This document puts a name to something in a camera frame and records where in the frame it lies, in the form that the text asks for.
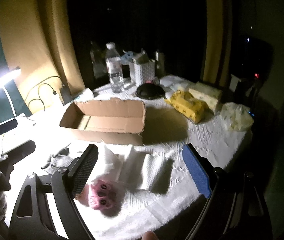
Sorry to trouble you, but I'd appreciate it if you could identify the grey patterned cloth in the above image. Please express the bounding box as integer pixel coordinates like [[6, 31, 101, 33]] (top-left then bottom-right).
[[41, 147, 73, 174]]

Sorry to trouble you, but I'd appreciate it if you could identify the pink plush toy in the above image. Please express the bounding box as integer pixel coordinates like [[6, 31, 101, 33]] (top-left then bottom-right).
[[75, 178, 125, 217]]

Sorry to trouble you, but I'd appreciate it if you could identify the white textured towel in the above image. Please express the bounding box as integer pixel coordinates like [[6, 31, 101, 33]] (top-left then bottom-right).
[[100, 144, 173, 194]]

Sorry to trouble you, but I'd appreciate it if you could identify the right hand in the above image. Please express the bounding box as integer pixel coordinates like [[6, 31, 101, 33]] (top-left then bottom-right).
[[141, 231, 159, 240]]

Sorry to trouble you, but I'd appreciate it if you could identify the white desk lamp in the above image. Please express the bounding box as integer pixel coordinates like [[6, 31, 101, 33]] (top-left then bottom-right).
[[0, 67, 21, 88]]

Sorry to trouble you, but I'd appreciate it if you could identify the black charger adapter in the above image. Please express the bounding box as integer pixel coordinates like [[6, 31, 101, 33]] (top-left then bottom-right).
[[59, 85, 73, 105]]

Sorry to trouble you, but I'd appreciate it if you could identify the white tablecloth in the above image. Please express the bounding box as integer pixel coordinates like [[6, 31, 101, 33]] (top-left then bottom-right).
[[0, 74, 254, 240]]

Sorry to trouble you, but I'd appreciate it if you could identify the white power strip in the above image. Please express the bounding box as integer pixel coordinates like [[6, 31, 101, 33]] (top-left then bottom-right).
[[71, 88, 95, 102]]

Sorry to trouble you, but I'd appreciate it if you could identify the brown cardboard box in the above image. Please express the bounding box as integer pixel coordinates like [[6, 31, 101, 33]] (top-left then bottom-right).
[[59, 98, 146, 146]]

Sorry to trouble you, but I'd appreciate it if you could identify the crumpled clear plastic bag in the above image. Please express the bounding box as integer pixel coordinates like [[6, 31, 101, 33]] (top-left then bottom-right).
[[219, 102, 254, 132]]

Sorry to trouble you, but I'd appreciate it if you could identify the yellow wet wipes pack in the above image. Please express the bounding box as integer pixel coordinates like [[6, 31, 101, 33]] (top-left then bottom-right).
[[164, 90, 208, 124]]

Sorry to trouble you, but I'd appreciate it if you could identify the yellow curtain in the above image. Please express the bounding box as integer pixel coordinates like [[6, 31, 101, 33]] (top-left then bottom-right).
[[0, 0, 85, 113]]

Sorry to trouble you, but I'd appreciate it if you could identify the pale tissue pack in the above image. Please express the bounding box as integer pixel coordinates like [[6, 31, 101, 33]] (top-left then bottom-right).
[[188, 82, 222, 114]]

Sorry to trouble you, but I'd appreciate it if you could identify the clear plastic water bottle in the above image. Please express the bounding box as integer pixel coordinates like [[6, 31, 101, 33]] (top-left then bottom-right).
[[105, 43, 124, 93]]

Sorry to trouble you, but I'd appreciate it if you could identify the white perforated basket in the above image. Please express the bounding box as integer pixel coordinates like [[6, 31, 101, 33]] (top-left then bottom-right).
[[129, 51, 155, 87]]

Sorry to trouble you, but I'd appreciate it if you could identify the black round lid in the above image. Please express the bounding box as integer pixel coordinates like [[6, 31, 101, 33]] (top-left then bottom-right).
[[136, 83, 165, 100]]

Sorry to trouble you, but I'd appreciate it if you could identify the dark metal flask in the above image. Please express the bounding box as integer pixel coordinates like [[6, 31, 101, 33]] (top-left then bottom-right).
[[155, 51, 165, 78]]

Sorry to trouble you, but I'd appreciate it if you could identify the black charger cable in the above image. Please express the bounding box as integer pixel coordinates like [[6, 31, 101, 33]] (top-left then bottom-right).
[[24, 75, 64, 112]]

